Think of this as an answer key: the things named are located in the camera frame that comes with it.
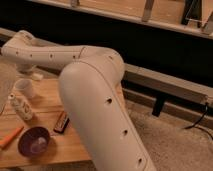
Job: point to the orange carrot toy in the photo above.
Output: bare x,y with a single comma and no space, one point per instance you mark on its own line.
8,138

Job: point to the grey metal rail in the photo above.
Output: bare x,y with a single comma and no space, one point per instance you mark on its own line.
180,88

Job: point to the wooden cutting board table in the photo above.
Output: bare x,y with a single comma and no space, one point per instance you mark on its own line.
47,107

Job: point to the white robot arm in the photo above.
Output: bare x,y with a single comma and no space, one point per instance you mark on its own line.
87,85

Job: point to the white plastic bottle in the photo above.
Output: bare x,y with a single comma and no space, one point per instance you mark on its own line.
21,108

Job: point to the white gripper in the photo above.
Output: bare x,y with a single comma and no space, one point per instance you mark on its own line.
25,68

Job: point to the purple bowl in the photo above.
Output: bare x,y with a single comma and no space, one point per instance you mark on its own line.
34,142

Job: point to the white ceramic cup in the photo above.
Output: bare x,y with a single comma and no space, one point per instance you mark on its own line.
25,87

